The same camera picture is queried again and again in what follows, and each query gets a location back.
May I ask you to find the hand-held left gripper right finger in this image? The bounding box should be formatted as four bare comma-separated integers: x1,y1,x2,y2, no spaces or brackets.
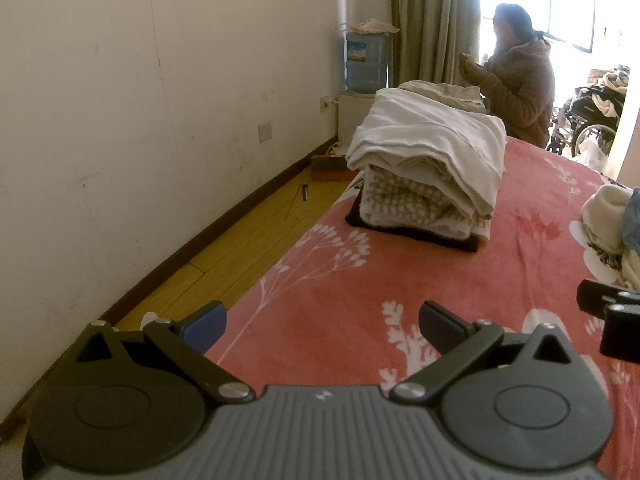
390,301,577,407

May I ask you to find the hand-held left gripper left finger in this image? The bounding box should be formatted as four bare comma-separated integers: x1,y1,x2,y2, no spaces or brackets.
74,301,256,406

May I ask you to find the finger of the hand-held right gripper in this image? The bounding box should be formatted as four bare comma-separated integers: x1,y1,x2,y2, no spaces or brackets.
600,304,640,358
576,280,640,318

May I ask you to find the white sweatshirt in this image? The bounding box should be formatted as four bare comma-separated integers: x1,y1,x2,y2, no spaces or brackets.
346,88,507,218

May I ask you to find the pile of clothes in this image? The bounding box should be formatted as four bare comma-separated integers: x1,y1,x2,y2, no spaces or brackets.
585,65,632,118

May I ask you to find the cream knitted garment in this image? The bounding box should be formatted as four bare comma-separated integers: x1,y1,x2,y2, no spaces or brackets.
580,184,635,266

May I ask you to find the red floral blanket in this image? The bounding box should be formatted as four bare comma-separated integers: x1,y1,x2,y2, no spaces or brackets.
202,135,640,480

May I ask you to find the beige knitted sweater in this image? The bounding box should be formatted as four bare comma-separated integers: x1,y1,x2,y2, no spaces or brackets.
357,165,493,241

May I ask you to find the black folded garment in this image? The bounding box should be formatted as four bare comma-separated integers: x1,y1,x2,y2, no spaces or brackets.
345,195,481,253

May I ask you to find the clear plastic bag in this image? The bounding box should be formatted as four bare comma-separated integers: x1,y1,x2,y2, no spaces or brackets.
575,137,611,168

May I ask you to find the wheelchair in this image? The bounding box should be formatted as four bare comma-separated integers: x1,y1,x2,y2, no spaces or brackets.
547,82,628,158

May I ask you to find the brown box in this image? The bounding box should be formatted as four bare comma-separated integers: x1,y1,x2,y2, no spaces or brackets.
311,155,358,182

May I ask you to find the white water dispenser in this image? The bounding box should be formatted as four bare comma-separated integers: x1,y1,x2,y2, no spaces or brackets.
336,91,381,146

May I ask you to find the folded beige garment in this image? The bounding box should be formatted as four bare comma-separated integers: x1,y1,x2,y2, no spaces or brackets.
397,80,488,113

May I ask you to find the blue water bottle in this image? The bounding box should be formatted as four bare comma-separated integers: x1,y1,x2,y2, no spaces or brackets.
344,31,390,95

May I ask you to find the window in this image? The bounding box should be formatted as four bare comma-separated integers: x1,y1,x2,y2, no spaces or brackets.
480,0,623,56

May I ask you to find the beige curtain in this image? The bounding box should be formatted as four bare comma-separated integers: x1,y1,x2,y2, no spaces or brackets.
387,0,483,93

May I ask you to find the beige cloth cover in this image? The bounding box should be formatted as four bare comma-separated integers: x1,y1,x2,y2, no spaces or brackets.
345,17,401,36

